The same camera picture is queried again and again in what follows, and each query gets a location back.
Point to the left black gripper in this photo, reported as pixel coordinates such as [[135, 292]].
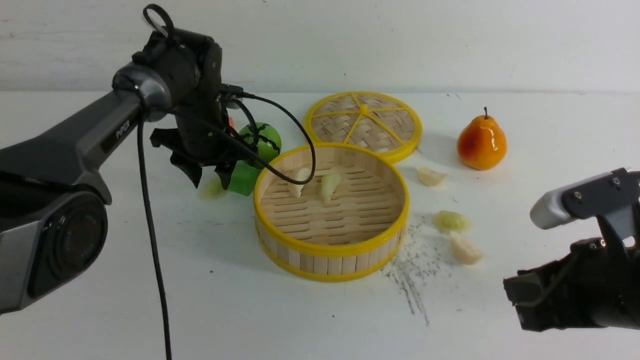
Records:
[[189, 64]]

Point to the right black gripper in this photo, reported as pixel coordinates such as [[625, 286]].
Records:
[[578, 291]]

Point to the green dumpling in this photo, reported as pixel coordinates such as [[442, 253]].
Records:
[[211, 189], [328, 185], [448, 221]]

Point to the white dumpling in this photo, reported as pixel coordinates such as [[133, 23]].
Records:
[[300, 174], [429, 177], [464, 251]]

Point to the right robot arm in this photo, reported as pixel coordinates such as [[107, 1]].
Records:
[[579, 291]]

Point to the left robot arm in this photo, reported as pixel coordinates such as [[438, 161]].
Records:
[[53, 198]]

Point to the bamboo steamer tray yellow rim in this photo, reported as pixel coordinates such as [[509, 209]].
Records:
[[356, 234]]

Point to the woven bamboo steamer lid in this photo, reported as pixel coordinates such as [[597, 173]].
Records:
[[369, 120]]

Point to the green foam cube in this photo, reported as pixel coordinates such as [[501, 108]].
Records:
[[243, 178]]

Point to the green toy watermelon ball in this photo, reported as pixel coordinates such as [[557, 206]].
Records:
[[267, 142]]

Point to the orange yellow toy pear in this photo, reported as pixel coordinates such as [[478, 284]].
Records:
[[482, 145]]

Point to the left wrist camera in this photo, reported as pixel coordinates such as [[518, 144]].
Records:
[[230, 96]]

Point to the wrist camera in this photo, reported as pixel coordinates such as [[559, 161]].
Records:
[[612, 197], [230, 96]]

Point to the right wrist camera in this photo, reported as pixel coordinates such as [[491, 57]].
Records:
[[612, 197]]

